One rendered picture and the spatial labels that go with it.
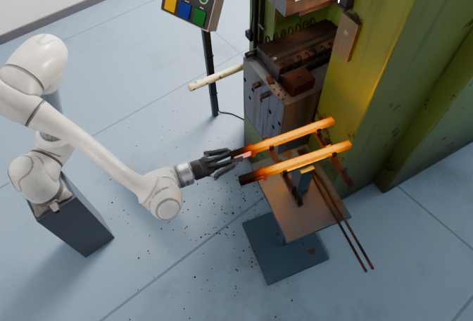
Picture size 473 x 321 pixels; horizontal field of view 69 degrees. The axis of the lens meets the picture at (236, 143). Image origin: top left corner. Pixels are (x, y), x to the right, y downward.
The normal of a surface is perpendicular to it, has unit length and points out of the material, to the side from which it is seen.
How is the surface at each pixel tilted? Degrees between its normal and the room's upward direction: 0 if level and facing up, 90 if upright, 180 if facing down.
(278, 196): 0
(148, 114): 0
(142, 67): 0
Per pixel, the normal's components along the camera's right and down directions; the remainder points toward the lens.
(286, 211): -0.02, -0.56
